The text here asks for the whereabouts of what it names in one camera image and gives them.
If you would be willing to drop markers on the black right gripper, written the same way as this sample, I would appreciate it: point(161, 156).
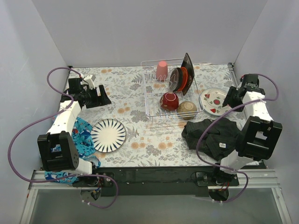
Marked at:
point(232, 97)

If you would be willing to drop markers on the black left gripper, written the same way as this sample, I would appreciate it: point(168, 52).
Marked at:
point(100, 97)

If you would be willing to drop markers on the strawberry pattern white plate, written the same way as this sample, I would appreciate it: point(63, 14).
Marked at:
point(213, 110)

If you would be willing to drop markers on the striped white round plate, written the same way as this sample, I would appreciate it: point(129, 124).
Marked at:
point(108, 135)

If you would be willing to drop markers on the beige bowl black inside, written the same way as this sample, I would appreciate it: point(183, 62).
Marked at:
point(187, 110)

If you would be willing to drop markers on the orange round plate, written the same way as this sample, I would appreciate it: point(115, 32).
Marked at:
point(185, 78)

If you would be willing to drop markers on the black floral square plate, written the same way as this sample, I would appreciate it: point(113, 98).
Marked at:
point(190, 72)

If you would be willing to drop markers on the red floral bowl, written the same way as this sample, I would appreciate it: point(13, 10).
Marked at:
point(169, 101)

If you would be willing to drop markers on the pink plastic cup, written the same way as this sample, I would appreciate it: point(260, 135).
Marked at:
point(162, 71)

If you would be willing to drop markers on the black round plate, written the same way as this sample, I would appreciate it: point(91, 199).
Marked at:
point(180, 79)

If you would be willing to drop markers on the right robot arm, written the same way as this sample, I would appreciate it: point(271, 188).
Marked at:
point(259, 135)

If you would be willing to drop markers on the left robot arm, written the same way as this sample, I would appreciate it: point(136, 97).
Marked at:
point(67, 148)

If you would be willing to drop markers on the blue patterned cloth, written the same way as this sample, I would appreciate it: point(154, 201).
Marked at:
point(81, 136)

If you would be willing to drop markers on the black striped cloth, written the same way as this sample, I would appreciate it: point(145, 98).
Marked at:
point(219, 141)

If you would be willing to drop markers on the floral tablecloth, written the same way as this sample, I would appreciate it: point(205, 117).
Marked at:
point(147, 143)

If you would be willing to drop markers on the black base bar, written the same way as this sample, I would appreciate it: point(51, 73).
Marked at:
point(156, 181)

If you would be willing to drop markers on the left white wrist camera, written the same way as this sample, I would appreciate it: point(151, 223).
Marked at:
point(88, 82)

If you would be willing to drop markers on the white wire dish rack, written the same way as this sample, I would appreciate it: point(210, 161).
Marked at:
point(154, 90)

